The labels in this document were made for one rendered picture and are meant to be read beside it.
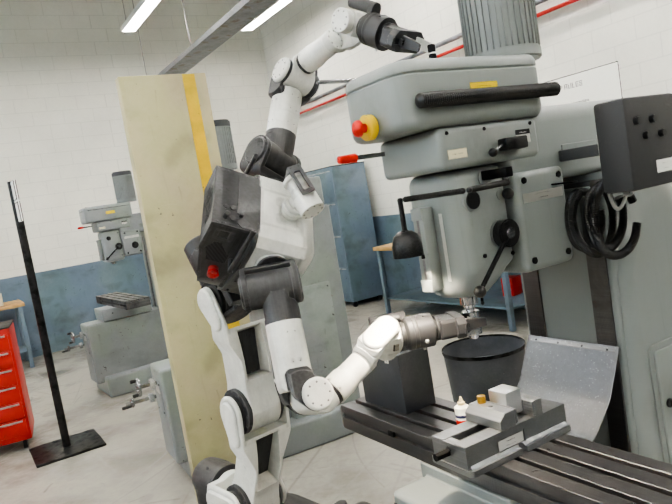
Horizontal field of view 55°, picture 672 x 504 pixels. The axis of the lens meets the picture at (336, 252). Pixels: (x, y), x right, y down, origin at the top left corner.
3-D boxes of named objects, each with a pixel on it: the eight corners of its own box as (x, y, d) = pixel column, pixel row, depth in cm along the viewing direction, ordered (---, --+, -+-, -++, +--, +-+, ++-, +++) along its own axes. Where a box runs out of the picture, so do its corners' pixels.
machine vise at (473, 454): (472, 479, 147) (465, 433, 146) (431, 461, 159) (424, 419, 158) (572, 429, 164) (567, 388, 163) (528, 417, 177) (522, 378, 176)
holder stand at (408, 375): (406, 415, 194) (396, 351, 192) (365, 401, 212) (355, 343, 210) (436, 402, 200) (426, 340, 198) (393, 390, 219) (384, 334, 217)
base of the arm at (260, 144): (233, 179, 180) (262, 171, 173) (240, 140, 185) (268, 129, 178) (270, 200, 191) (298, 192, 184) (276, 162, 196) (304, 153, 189)
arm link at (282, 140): (253, 127, 186) (245, 169, 182) (275, 120, 181) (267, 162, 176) (280, 145, 195) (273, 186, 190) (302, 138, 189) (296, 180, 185)
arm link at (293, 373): (291, 417, 143) (272, 320, 149) (275, 421, 155) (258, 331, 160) (338, 407, 148) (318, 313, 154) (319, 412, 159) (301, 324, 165)
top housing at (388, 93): (407, 130, 141) (396, 57, 139) (344, 148, 163) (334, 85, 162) (550, 114, 164) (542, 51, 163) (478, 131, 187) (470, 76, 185)
